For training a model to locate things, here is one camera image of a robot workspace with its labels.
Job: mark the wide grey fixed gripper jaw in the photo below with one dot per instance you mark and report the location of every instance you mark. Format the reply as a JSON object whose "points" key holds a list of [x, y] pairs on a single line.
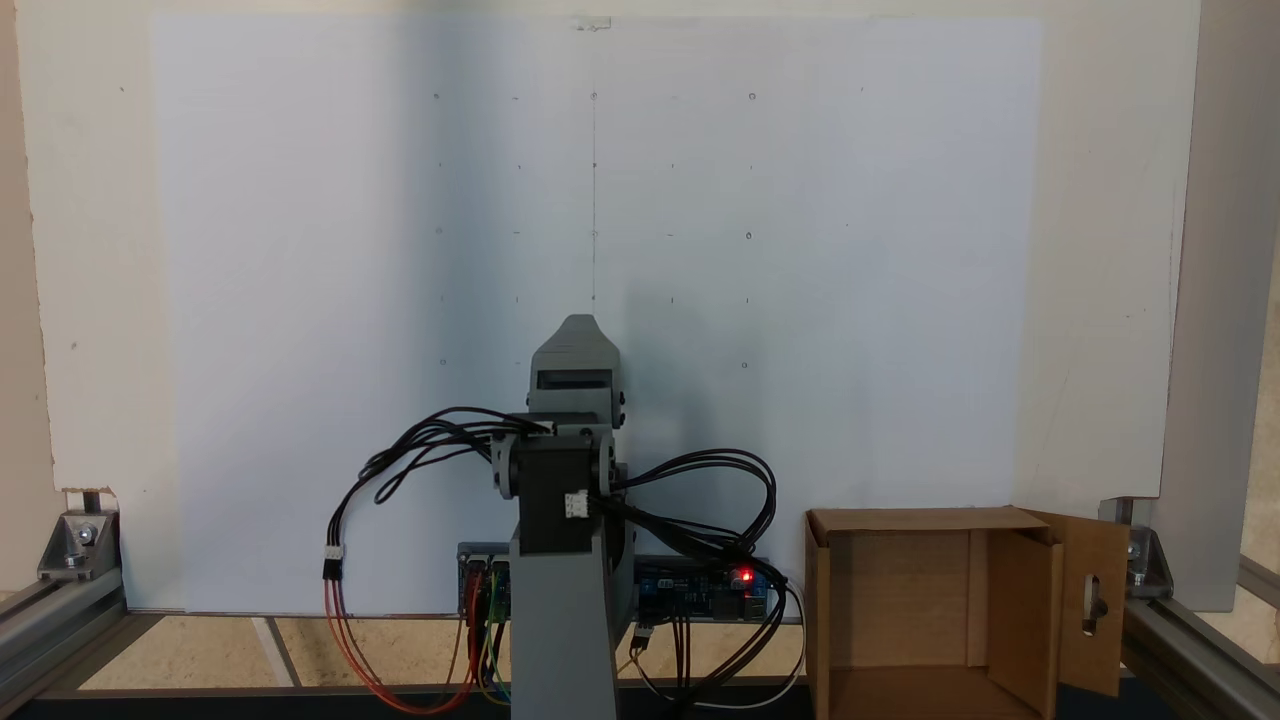
{"points": [[578, 345]]}

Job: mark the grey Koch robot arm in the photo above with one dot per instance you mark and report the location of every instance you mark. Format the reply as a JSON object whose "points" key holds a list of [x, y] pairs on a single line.
{"points": [[560, 620]]}

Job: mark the circuit board with blue parts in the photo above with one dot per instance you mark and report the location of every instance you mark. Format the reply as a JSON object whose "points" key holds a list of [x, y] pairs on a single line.
{"points": [[700, 590]]}

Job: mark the large white paper sheet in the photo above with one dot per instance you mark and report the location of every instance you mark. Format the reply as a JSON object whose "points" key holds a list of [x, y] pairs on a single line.
{"points": [[300, 300]]}

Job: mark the brown cardboard box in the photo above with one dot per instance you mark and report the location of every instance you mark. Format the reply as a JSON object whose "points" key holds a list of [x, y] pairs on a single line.
{"points": [[900, 600]]}

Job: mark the metal corner bracket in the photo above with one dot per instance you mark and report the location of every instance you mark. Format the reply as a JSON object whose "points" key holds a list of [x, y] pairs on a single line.
{"points": [[1145, 560], [80, 545]]}

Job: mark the aluminium frame rail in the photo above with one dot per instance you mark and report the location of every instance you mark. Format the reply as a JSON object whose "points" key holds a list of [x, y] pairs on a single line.
{"points": [[60, 630], [1200, 660]]}

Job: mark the aluminium frame post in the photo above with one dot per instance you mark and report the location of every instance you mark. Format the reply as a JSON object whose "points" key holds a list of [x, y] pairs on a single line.
{"points": [[1225, 300]]}

